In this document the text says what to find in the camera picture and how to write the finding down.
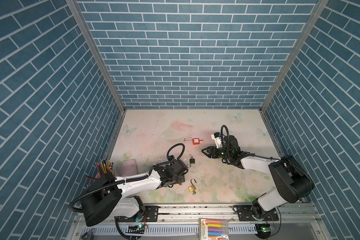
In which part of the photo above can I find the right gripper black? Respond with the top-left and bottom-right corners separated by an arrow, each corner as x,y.
201,145 -> 232,160

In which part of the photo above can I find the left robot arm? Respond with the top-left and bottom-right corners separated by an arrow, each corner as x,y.
68,143 -> 189,227

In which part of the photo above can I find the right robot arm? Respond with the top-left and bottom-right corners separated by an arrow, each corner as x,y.
202,125 -> 315,220

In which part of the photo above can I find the red padlock with key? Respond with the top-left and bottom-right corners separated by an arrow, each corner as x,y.
184,138 -> 204,145

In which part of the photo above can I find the black padlock with key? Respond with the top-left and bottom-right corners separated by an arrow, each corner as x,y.
189,155 -> 196,165

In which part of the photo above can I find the large brass padlock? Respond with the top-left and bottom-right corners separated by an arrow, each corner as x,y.
189,179 -> 197,195

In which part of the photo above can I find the highlighter marker pack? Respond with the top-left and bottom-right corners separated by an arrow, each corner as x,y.
199,219 -> 230,240

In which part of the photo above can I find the pink pencil cup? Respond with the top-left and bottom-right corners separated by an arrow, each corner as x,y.
85,160 -> 115,181

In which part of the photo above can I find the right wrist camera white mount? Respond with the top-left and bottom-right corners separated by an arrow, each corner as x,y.
211,132 -> 225,149

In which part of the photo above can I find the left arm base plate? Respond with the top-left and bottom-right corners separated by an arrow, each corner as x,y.
117,206 -> 159,223

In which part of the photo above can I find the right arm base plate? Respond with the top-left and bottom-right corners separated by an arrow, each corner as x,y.
232,205 -> 279,222

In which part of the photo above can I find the aluminium rail frame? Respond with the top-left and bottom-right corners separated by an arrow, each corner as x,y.
67,202 -> 330,240

